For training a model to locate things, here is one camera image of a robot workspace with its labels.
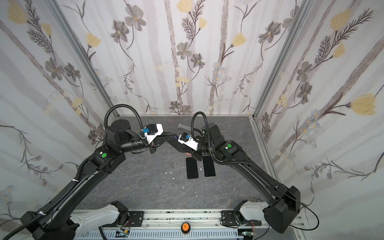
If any phone with pink case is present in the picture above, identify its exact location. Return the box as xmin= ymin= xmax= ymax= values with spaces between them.
xmin=186 ymin=158 xmax=199 ymax=180

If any black phone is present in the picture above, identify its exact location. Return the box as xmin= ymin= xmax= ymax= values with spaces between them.
xmin=203 ymin=156 xmax=216 ymax=177
xmin=167 ymin=134 xmax=190 ymax=153

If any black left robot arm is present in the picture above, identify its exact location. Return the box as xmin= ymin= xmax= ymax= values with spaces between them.
xmin=21 ymin=120 xmax=183 ymax=240

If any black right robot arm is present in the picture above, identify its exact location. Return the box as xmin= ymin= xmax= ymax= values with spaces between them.
xmin=168 ymin=123 xmax=301 ymax=234

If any clear plastic tube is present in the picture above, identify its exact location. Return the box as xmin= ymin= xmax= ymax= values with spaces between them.
xmin=178 ymin=123 xmax=191 ymax=132

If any orange emergency stop button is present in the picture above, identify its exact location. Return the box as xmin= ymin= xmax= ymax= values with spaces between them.
xmin=181 ymin=223 xmax=191 ymax=234

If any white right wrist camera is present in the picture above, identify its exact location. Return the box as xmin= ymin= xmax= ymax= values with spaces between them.
xmin=178 ymin=133 xmax=199 ymax=151

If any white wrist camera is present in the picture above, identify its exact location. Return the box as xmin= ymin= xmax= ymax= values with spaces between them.
xmin=178 ymin=133 xmax=199 ymax=151
xmin=140 ymin=124 xmax=164 ymax=145

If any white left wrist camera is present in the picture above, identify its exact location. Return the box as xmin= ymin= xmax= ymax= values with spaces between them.
xmin=140 ymin=124 xmax=164 ymax=145

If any black right corrugated cable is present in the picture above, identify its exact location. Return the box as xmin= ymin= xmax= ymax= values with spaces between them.
xmin=190 ymin=111 xmax=256 ymax=166

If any black corrugated cable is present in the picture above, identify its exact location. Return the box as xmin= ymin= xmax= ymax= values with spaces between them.
xmin=190 ymin=111 xmax=256 ymax=166
xmin=1 ymin=104 xmax=144 ymax=240

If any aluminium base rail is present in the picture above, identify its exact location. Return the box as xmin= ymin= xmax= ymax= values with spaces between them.
xmin=71 ymin=208 xmax=301 ymax=240

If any black left corrugated cable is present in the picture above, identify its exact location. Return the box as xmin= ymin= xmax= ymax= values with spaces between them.
xmin=1 ymin=104 xmax=144 ymax=240

